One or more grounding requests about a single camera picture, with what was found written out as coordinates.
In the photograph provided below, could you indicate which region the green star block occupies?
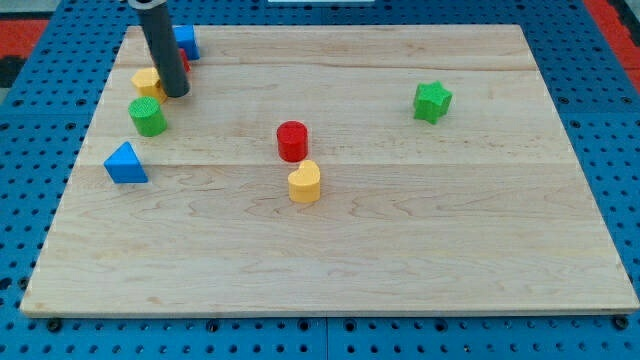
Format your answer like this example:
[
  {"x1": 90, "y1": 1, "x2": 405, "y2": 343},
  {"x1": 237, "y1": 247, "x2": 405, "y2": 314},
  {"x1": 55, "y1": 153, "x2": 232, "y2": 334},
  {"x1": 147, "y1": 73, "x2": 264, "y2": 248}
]
[{"x1": 413, "y1": 81, "x2": 453, "y2": 125}]

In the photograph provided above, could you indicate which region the red star block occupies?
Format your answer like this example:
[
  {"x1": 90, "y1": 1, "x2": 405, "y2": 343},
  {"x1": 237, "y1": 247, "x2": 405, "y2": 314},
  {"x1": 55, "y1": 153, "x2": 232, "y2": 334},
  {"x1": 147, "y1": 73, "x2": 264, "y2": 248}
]
[{"x1": 179, "y1": 48, "x2": 191, "y2": 73}]

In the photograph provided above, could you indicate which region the blue cube block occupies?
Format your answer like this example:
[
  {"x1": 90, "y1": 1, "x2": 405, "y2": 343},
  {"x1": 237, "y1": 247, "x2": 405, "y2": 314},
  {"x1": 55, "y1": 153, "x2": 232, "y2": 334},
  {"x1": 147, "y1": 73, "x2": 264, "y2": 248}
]
[{"x1": 173, "y1": 25, "x2": 200, "y2": 60}]

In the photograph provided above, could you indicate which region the yellow hexagon block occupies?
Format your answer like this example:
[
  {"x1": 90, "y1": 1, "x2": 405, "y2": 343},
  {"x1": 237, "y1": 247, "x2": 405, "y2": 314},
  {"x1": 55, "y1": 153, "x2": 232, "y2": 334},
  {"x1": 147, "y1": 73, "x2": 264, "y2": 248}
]
[{"x1": 131, "y1": 67, "x2": 168, "y2": 104}]

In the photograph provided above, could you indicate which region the light wooden board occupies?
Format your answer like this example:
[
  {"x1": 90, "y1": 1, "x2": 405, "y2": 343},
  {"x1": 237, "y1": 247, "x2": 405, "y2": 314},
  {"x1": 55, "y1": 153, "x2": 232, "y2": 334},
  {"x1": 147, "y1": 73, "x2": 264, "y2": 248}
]
[{"x1": 21, "y1": 25, "x2": 639, "y2": 318}]

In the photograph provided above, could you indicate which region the yellow heart block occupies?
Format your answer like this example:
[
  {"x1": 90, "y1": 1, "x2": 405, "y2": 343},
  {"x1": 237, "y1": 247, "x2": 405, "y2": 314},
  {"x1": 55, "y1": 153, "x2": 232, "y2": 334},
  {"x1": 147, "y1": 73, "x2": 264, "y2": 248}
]
[{"x1": 287, "y1": 160, "x2": 321, "y2": 203}]

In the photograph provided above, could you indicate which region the red cylinder block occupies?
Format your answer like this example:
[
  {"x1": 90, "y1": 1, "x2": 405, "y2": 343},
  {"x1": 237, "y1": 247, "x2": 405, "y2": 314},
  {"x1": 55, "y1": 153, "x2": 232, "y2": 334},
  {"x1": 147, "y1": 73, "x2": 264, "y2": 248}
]
[{"x1": 276, "y1": 120, "x2": 308, "y2": 162}]

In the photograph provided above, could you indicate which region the green cylinder block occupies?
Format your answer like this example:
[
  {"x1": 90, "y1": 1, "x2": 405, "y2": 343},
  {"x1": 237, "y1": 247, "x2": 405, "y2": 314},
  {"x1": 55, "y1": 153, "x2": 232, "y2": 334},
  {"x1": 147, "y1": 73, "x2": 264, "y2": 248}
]
[{"x1": 128, "y1": 96, "x2": 167, "y2": 137}]

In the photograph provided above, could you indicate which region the blue triangle block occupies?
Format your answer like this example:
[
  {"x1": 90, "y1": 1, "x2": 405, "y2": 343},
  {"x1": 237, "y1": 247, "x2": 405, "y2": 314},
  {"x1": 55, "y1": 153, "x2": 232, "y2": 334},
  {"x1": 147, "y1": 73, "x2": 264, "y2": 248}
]
[{"x1": 103, "y1": 142, "x2": 148, "y2": 184}]

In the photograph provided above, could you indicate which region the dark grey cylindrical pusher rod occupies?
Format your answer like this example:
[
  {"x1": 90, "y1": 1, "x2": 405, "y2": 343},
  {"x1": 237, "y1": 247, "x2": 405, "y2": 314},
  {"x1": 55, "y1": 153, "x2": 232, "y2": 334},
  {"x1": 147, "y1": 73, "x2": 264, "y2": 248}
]
[{"x1": 127, "y1": 0, "x2": 190, "y2": 98}]

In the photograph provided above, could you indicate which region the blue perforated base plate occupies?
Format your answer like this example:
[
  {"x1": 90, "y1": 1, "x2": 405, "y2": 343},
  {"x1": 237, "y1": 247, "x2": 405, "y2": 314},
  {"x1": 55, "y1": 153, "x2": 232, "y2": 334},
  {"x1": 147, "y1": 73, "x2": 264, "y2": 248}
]
[{"x1": 1, "y1": 1, "x2": 639, "y2": 359}]

